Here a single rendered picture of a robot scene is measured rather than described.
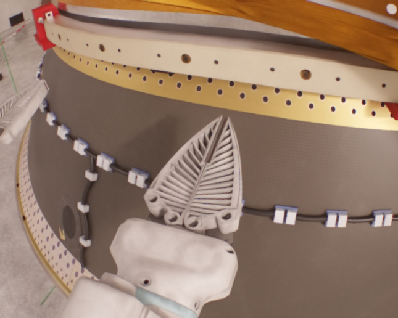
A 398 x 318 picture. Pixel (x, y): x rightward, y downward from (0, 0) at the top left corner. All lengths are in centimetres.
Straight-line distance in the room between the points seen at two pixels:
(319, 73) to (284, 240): 26
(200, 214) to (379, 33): 25
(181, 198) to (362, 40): 25
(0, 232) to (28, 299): 72
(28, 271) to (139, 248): 229
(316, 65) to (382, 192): 23
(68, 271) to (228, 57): 63
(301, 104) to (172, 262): 31
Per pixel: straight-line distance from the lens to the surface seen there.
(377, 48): 38
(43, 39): 81
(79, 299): 20
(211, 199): 30
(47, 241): 95
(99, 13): 62
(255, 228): 55
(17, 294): 249
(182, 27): 52
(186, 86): 53
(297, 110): 50
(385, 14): 37
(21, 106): 52
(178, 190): 32
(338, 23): 39
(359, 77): 45
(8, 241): 281
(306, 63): 43
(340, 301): 64
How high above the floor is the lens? 189
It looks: 42 degrees down
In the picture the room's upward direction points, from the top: 4 degrees counter-clockwise
